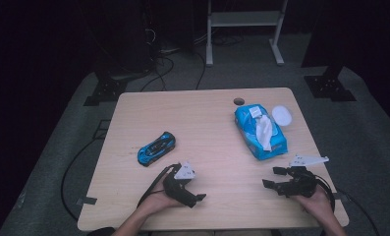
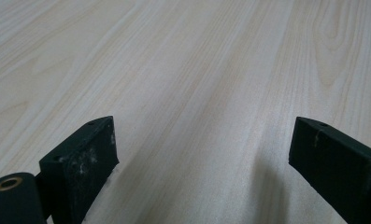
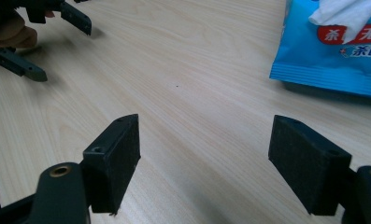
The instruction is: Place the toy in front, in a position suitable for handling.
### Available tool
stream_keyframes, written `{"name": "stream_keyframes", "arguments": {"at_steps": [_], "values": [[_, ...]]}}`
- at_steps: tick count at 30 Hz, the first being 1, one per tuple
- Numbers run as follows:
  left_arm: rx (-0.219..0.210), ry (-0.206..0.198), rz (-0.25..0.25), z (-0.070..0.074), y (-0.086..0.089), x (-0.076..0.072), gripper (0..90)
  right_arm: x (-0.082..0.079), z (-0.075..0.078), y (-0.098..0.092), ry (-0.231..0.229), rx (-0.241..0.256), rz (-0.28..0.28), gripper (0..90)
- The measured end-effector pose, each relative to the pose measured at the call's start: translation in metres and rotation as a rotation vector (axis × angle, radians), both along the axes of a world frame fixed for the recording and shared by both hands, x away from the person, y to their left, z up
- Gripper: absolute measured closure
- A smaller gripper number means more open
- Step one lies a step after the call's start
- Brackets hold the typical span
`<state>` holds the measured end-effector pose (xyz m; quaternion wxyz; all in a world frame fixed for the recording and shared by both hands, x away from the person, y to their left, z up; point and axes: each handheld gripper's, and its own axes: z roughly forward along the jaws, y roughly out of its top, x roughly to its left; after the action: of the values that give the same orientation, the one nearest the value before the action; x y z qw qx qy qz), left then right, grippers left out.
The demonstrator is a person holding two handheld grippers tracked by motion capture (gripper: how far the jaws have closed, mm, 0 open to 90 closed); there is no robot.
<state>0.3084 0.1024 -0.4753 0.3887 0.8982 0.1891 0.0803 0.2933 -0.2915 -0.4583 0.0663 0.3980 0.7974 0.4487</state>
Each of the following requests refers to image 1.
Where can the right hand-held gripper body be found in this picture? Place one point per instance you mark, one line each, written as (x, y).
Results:
(302, 187)

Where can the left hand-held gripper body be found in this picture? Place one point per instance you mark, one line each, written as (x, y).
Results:
(179, 191)

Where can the white wet wipe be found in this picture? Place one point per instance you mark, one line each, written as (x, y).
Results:
(264, 132)

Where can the blue toy car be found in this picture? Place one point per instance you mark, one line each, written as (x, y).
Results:
(156, 149)

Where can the blue wet wipe packet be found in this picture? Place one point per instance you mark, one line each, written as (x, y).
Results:
(248, 131)

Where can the person's right hand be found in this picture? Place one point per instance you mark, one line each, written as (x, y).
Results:
(317, 205)

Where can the person's left hand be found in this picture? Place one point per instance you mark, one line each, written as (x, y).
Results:
(158, 201)

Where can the black tape strip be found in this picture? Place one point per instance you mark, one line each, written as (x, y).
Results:
(87, 200)
(337, 196)

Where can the white oval packet lid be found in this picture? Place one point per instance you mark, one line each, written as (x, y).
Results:
(282, 115)

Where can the black stand base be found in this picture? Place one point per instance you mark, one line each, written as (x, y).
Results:
(105, 91)
(330, 87)

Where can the white metal stand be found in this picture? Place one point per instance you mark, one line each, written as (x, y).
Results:
(245, 19)

